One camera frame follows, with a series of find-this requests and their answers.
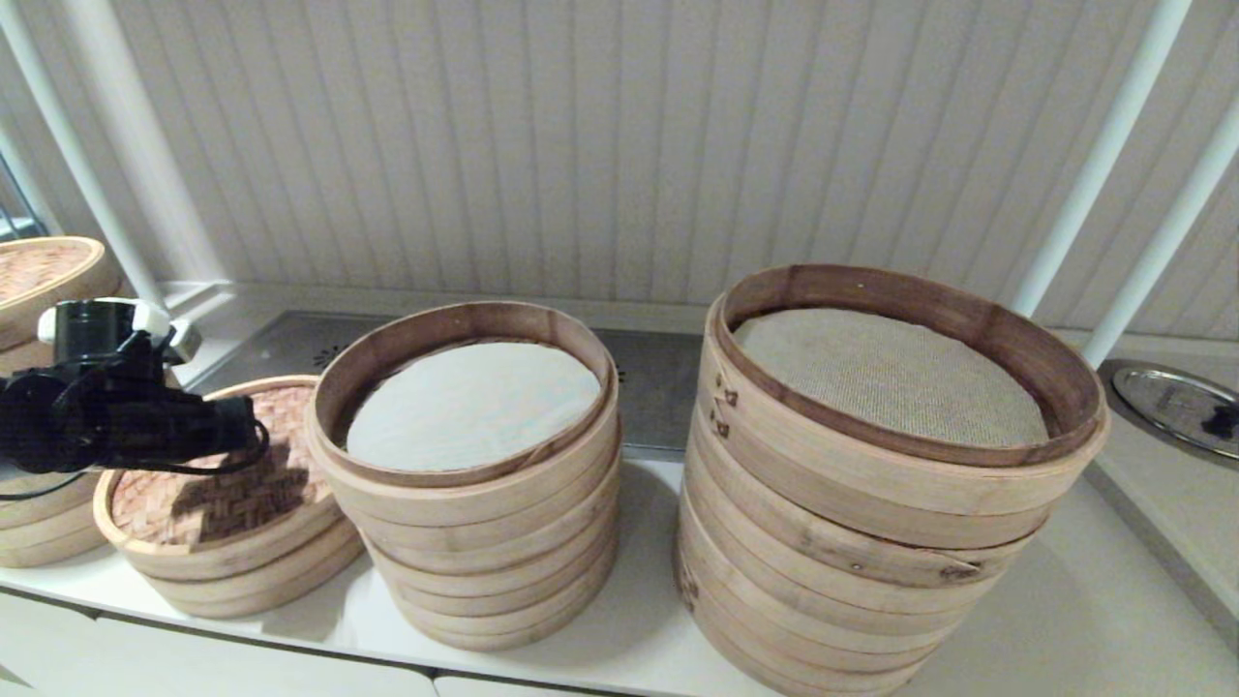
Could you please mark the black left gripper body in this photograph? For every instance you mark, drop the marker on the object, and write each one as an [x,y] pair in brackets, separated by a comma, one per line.
[184,431]

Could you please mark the woven bamboo steamer lid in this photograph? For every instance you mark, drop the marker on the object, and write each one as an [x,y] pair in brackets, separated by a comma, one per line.
[223,503]
[39,266]

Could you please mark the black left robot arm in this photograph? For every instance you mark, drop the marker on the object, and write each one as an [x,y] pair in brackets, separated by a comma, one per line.
[48,426]

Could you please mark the white cloth steamer liner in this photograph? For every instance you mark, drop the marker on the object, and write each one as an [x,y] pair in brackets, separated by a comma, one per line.
[474,407]

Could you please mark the large bamboo steamer basket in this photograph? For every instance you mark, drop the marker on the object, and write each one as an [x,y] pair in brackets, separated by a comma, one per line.
[823,685]
[852,499]
[823,644]
[832,581]

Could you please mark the beige mesh steamer liner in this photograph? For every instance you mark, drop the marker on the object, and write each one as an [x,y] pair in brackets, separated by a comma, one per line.
[891,378]

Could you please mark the round metal plate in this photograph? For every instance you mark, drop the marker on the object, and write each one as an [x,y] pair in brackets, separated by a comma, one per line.
[1162,397]

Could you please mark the white metal pole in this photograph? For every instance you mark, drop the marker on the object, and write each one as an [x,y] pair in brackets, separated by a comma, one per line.
[1103,145]
[82,174]
[29,179]
[1162,242]

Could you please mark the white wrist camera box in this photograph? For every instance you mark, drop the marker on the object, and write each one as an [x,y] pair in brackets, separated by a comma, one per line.
[186,341]

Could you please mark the wide white post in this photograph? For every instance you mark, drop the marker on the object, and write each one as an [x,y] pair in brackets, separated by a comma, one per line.
[145,145]

